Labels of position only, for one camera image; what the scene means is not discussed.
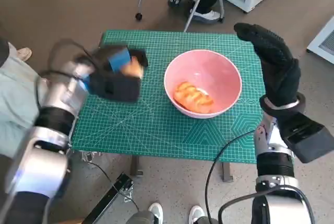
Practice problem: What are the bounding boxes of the looped black robot cable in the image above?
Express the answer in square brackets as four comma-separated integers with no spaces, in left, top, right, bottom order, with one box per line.
[218,188,315,224]

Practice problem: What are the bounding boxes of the white appliance with small grille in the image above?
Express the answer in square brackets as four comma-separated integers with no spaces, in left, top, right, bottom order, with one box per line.
[306,15,334,65]

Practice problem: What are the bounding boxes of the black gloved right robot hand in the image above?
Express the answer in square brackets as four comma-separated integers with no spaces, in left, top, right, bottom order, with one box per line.
[233,22,301,109]

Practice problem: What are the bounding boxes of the green cutting mat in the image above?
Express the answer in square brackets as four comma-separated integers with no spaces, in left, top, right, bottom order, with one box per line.
[70,29,266,164]

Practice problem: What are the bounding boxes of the round toy bread bun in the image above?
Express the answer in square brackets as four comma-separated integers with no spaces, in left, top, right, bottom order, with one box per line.
[122,56,145,79]

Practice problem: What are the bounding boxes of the long twisted toy bread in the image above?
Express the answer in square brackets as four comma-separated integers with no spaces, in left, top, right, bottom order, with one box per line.
[173,81,214,112]

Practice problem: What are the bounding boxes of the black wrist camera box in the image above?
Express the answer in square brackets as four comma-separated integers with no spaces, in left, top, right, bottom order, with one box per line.
[278,111,334,164]
[87,71,141,103]

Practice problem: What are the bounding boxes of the person in light clothes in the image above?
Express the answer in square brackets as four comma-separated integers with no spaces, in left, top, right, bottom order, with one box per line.
[0,37,50,158]

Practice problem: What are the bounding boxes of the pink bowl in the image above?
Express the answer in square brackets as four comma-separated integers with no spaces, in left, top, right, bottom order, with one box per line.
[163,50,242,120]

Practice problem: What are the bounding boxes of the long black robot cable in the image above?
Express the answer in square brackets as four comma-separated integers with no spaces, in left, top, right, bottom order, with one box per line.
[205,129,256,224]

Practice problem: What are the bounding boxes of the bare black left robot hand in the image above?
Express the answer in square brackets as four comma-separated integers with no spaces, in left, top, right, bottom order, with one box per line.
[92,47,149,78]

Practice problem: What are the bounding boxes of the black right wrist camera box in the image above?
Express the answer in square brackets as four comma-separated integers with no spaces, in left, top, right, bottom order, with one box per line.
[278,111,334,164]

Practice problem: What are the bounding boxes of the white foot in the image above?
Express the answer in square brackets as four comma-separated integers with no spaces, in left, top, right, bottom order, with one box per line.
[148,202,164,224]
[188,205,205,224]

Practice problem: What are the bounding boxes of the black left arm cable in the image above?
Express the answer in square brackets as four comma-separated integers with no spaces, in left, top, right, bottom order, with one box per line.
[35,69,79,101]
[49,38,93,62]

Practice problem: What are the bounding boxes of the thin black floor cable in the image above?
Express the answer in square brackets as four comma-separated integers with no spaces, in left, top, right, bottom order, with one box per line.
[87,160,139,211]

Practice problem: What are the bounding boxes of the metal table leg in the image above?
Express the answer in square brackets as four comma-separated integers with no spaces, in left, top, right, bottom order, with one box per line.
[221,162,233,182]
[129,156,144,177]

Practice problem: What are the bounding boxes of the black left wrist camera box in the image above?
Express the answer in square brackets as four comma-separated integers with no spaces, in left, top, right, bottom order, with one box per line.
[87,71,141,103]

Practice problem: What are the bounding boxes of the black metal bar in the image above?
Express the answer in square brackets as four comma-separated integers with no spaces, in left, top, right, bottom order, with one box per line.
[82,173,134,224]

